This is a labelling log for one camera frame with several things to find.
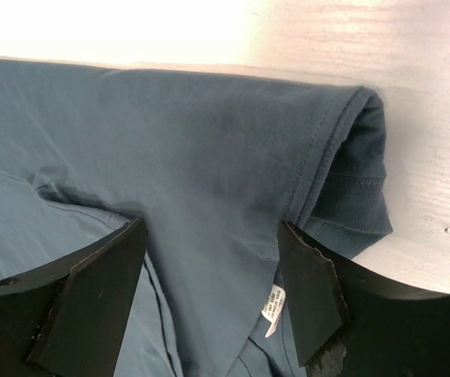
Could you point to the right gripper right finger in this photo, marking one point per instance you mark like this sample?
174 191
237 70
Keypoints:
350 321

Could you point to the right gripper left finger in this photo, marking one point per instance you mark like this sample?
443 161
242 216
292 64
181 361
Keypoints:
68 317

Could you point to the blue t shirt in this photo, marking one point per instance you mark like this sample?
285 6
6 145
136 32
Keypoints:
213 163

